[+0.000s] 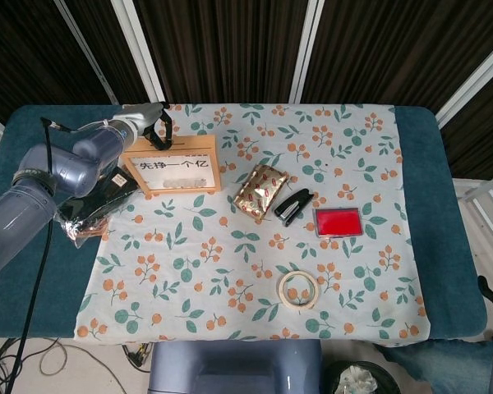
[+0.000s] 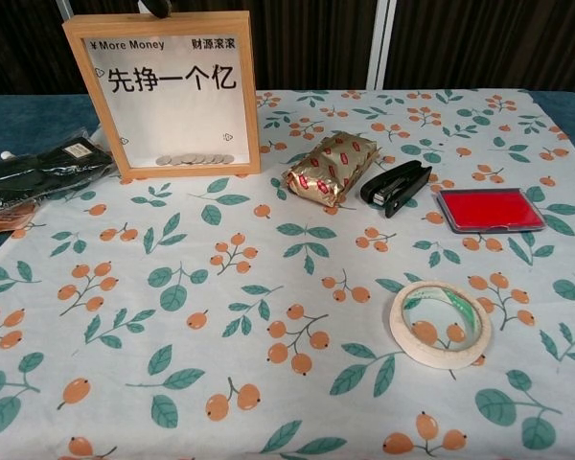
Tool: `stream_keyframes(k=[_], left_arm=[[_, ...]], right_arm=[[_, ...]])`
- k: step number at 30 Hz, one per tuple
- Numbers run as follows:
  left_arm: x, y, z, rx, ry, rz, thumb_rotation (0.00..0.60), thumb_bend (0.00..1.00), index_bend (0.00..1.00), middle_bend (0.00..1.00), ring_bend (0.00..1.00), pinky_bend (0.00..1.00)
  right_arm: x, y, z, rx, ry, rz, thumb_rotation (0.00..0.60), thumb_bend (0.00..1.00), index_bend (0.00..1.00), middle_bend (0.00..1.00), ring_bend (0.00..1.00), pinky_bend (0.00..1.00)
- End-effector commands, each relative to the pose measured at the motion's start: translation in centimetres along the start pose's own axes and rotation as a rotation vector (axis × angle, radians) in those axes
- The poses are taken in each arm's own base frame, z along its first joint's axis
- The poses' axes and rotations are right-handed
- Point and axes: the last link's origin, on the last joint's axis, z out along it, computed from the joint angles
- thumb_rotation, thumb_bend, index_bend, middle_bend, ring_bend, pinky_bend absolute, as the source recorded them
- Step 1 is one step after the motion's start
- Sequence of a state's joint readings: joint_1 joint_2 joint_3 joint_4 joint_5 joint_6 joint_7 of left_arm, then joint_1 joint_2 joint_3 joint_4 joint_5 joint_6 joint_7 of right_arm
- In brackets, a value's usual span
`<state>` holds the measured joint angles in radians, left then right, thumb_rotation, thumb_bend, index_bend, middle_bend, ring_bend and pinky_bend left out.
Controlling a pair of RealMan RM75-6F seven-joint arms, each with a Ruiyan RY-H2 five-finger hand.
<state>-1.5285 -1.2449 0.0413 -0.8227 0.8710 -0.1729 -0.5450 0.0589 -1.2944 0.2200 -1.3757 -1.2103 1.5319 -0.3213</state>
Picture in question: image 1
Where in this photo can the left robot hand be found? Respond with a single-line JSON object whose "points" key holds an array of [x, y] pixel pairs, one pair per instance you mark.
{"points": [[146, 115]]}

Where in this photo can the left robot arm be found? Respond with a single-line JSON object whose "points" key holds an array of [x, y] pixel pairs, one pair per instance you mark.
{"points": [[20, 205]]}

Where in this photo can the white metal rack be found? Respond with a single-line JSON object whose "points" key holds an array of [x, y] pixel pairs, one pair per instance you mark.
{"points": [[482, 189]]}

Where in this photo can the gold foil packet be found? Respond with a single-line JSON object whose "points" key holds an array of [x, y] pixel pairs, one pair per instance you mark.
{"points": [[261, 193]]}

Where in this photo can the black stapler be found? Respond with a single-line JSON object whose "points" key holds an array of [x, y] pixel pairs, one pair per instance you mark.
{"points": [[293, 205]]}

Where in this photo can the floral print tablecloth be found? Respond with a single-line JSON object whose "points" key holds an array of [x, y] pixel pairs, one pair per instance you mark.
{"points": [[250, 254]]}

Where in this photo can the red ink pad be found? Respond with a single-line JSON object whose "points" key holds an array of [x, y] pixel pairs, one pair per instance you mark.
{"points": [[339, 221]]}

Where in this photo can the black trash bin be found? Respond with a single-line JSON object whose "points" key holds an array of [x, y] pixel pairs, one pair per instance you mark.
{"points": [[353, 379]]}

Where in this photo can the teal table cover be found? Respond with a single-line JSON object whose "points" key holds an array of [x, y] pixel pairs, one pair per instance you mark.
{"points": [[65, 287]]}

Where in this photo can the beige masking tape roll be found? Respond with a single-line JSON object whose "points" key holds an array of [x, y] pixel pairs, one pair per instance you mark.
{"points": [[282, 297]]}

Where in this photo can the blue-grey robot torso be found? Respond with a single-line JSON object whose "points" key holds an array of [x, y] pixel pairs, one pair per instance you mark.
{"points": [[230, 365]]}

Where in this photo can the wooden box with label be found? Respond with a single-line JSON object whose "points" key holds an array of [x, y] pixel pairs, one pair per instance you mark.
{"points": [[197, 145]]}

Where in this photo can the white partition post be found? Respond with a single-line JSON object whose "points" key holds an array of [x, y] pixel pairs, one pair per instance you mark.
{"points": [[306, 49], [86, 53], [472, 78], [137, 45]]}

